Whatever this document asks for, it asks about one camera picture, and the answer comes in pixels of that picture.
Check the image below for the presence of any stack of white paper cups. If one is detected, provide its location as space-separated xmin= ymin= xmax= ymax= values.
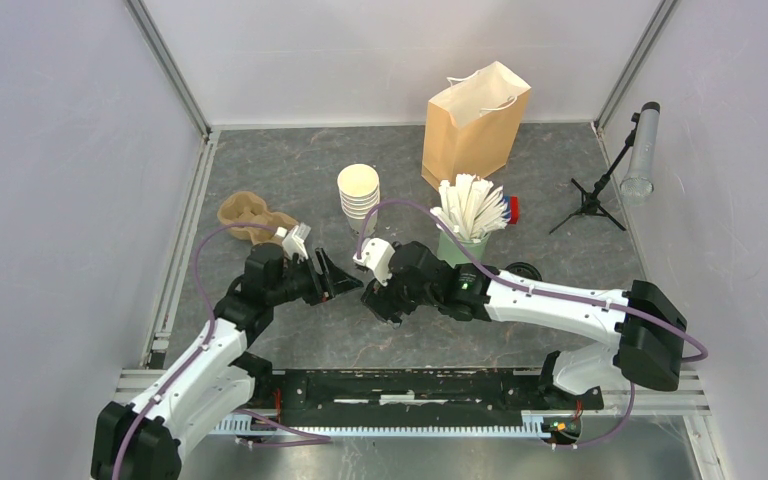
xmin=337 ymin=163 xmax=380 ymax=237

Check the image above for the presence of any red and blue small box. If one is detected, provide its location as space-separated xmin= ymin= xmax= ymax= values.
xmin=503 ymin=195 xmax=520 ymax=225

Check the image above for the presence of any pulp cup carrier tray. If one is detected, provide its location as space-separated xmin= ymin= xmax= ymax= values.
xmin=251 ymin=212 xmax=298 ymax=245

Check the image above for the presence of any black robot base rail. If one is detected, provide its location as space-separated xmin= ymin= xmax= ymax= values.
xmin=244 ymin=368 xmax=604 ymax=428

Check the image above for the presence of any silver microphone on tripod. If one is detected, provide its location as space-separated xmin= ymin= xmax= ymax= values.
xmin=548 ymin=101 xmax=662 ymax=234

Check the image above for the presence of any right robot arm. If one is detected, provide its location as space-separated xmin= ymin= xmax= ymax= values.
xmin=353 ymin=238 xmax=687 ymax=408

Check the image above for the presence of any stack of black lids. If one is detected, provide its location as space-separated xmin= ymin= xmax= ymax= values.
xmin=505 ymin=262 xmax=543 ymax=281

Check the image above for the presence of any stack of pulp cup carriers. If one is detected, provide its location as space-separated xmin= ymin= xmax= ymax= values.
xmin=217 ymin=191 xmax=274 ymax=245

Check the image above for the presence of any bundle of wrapped paper straws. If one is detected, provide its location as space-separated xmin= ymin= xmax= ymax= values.
xmin=430 ymin=173 xmax=514 ymax=244

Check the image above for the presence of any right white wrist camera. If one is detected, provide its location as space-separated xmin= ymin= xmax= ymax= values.
xmin=353 ymin=237 xmax=395 ymax=286

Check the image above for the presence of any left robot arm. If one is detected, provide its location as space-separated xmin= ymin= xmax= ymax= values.
xmin=90 ymin=243 xmax=363 ymax=479

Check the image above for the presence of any green straw holder cup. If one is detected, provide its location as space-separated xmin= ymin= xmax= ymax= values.
xmin=436 ymin=231 xmax=490 ymax=266

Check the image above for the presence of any brown paper takeout bag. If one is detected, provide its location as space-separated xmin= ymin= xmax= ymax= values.
xmin=421 ymin=61 xmax=531 ymax=189

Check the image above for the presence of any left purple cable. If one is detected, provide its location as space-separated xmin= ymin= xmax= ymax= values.
xmin=110 ymin=221 xmax=332 ymax=480

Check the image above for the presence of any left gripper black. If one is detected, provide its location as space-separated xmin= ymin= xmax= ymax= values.
xmin=267 ymin=246 xmax=363 ymax=306

